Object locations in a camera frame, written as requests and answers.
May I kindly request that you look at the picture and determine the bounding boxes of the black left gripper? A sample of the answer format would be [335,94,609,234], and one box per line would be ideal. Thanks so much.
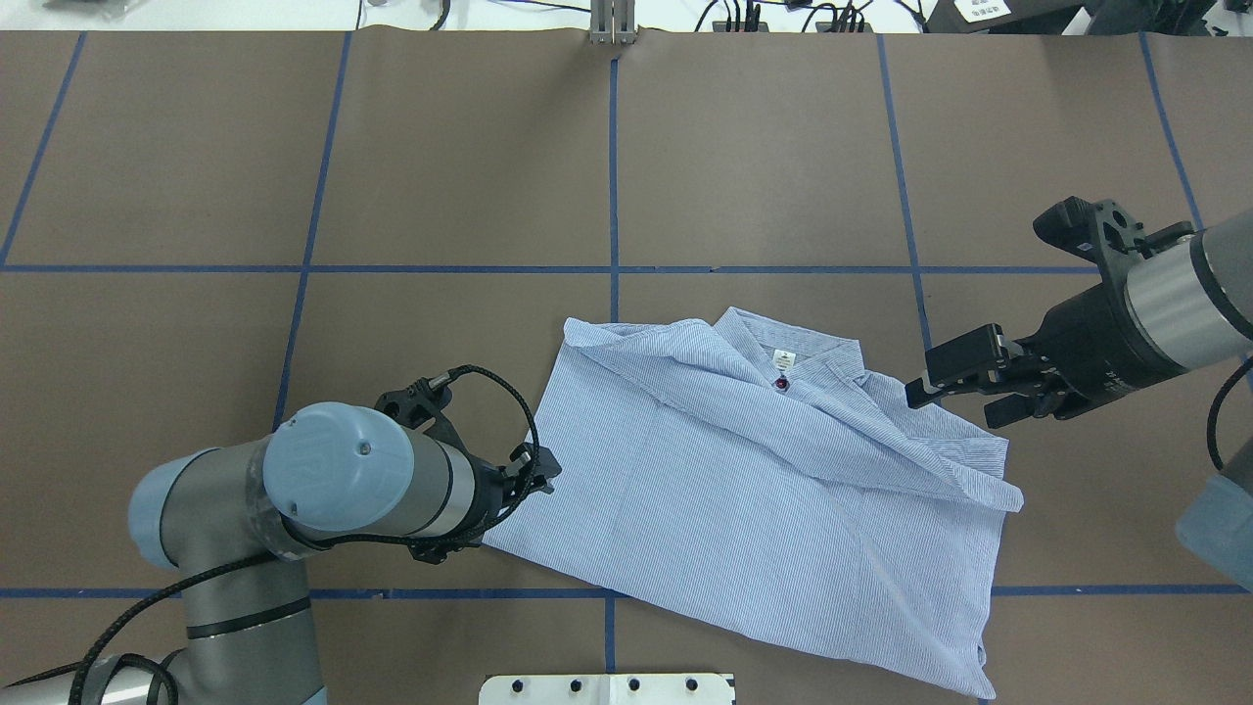
[406,442,563,565]

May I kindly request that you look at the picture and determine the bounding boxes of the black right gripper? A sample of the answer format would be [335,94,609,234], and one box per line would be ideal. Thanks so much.
[905,284,1185,430]

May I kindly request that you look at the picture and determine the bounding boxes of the blue striped button-up shirt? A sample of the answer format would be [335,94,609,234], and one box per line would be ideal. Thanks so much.
[487,307,1024,700]

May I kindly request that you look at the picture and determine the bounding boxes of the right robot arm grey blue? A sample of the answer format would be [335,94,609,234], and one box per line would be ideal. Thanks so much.
[905,197,1252,589]

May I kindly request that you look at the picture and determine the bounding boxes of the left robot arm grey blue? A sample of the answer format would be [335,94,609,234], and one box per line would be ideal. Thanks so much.
[3,392,561,704]

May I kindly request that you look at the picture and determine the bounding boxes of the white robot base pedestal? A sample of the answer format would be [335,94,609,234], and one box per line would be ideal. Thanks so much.
[477,672,737,704]

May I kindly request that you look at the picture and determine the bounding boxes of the aluminium frame post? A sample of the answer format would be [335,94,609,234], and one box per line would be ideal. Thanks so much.
[589,0,638,45]

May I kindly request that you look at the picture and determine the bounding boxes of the black cable on white table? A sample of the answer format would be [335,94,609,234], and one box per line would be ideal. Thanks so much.
[0,364,544,705]

